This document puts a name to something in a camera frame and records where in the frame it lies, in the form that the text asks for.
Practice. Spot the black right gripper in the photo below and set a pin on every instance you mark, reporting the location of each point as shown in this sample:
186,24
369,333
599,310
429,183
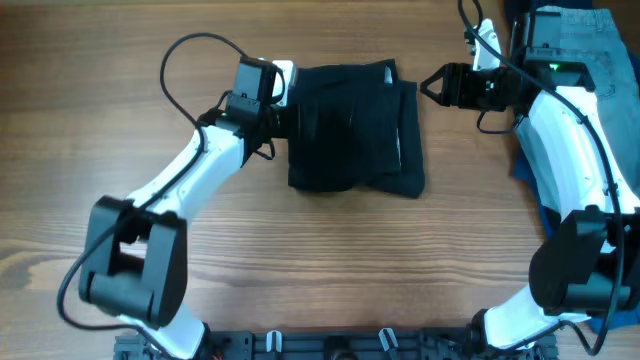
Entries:
451,84

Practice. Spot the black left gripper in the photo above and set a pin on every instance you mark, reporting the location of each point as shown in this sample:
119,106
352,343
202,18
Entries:
282,122

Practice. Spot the black shorts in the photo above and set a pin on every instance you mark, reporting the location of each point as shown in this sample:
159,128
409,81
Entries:
352,126

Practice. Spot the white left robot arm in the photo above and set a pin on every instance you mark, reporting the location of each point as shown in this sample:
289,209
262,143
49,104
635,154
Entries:
135,265

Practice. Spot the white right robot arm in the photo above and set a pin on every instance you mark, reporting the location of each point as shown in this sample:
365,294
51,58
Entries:
590,265

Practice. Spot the blue garment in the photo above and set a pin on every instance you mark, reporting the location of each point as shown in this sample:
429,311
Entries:
550,221

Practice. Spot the light blue denim shorts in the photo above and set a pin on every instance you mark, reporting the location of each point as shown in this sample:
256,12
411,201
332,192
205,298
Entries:
591,37

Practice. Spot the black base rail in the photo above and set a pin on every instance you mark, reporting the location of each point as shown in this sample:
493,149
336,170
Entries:
426,344

